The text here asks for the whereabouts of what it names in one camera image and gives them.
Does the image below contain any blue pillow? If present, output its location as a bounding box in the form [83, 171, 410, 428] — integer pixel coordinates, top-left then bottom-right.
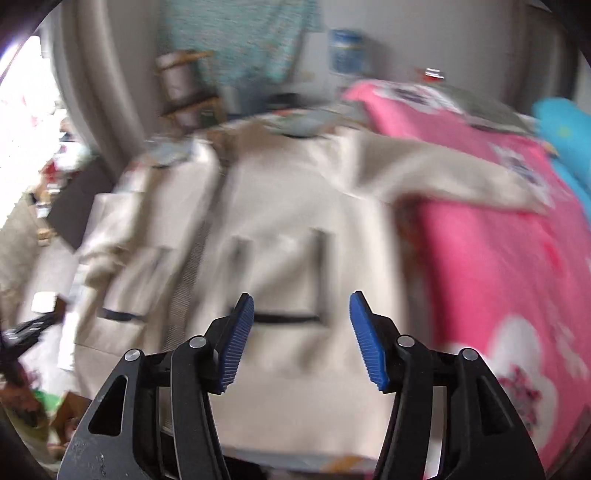
[533, 97, 590, 205]

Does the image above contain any blue water jug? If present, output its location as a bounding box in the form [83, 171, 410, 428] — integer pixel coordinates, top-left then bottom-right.
[329, 29, 366, 76]

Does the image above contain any wooden chair black seat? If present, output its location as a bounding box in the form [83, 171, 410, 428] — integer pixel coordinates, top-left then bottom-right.
[155, 50, 228, 134]

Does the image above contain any fruit pattern tablecloth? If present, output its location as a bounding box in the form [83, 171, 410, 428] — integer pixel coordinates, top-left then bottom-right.
[139, 101, 373, 168]

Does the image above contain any teal floral wall cloth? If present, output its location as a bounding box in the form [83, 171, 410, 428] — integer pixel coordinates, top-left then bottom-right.
[158, 0, 322, 85]

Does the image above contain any beige hooded jacket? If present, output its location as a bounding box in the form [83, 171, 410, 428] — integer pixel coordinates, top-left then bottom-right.
[73, 122, 547, 457]

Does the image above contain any red lighter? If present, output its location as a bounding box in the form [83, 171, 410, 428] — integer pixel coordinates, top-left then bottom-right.
[422, 68, 446, 83]

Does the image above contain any dark grey cabinet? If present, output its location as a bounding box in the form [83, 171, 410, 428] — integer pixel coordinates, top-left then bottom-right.
[47, 157, 114, 251]

